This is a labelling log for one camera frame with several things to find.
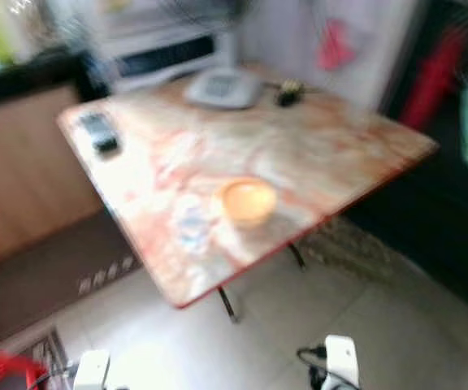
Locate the wooden cabinet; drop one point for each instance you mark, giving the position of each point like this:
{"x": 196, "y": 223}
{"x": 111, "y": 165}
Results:
{"x": 23, "y": 175}

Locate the brown floor mat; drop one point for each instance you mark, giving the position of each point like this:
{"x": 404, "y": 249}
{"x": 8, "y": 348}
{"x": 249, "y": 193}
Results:
{"x": 47, "y": 276}

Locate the black counter top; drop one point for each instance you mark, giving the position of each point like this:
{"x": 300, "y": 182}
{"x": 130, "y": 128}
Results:
{"x": 23, "y": 80}

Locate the black remote control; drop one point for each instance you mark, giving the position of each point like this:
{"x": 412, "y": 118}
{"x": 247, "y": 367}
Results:
{"x": 100, "y": 131}

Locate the red plastic stool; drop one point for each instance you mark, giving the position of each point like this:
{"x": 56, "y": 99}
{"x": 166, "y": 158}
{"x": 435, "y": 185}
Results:
{"x": 2, "y": 370}

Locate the white microwave oven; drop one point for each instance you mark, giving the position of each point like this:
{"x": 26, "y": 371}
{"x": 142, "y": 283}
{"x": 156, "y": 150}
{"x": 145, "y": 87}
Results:
{"x": 165, "y": 50}

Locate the grey kitchen scale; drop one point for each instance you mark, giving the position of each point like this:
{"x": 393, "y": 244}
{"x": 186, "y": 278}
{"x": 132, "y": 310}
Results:
{"x": 222, "y": 88}

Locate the orange round bowl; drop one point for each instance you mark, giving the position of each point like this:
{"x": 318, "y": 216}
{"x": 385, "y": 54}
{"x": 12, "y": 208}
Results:
{"x": 249, "y": 201}

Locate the metal table leg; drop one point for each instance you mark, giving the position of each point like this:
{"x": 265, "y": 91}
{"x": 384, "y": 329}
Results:
{"x": 297, "y": 255}
{"x": 228, "y": 305}

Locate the small black object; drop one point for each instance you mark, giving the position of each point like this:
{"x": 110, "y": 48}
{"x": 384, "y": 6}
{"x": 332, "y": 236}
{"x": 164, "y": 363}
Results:
{"x": 289, "y": 93}

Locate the patterned floor mat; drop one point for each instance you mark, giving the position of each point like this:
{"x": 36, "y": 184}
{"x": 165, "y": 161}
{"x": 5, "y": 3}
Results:
{"x": 348, "y": 248}

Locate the pink hanging cloth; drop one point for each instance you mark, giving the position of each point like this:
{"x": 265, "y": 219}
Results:
{"x": 335, "y": 45}

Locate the tall red object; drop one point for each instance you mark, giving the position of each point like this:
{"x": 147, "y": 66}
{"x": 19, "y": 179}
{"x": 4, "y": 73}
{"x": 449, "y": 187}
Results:
{"x": 433, "y": 77}

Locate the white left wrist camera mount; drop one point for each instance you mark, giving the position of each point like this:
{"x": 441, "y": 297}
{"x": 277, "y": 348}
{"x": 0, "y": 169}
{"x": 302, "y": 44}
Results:
{"x": 92, "y": 372}

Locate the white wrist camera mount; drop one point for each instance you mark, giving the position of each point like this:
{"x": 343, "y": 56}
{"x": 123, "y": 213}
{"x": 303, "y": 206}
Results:
{"x": 342, "y": 361}
{"x": 92, "y": 372}

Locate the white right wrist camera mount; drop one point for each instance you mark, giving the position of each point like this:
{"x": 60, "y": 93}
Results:
{"x": 342, "y": 361}

